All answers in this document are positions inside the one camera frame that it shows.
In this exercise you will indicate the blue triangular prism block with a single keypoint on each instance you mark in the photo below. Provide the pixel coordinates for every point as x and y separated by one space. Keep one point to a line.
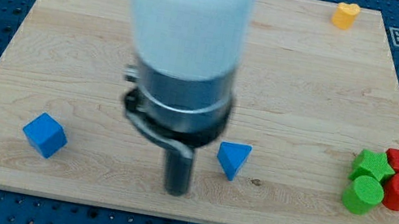
232 157

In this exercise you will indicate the green cylinder block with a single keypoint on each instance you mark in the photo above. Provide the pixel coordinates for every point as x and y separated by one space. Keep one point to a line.
362 195

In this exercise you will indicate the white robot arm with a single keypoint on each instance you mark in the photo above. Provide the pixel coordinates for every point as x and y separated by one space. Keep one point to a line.
187 53

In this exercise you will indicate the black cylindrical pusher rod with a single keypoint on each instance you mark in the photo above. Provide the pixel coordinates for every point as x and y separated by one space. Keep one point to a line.
178 170

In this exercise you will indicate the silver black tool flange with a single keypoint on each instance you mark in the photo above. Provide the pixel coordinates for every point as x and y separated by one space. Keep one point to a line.
194 112

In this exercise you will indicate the yellow heart block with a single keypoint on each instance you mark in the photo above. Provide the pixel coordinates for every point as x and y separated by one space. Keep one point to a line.
345 14

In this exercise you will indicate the green star block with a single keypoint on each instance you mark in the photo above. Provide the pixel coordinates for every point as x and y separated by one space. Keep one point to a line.
372 164

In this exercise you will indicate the blue cube block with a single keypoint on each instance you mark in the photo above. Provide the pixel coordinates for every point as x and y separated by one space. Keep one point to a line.
45 135

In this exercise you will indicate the wooden board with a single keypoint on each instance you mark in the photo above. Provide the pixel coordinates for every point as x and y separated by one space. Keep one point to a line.
309 98

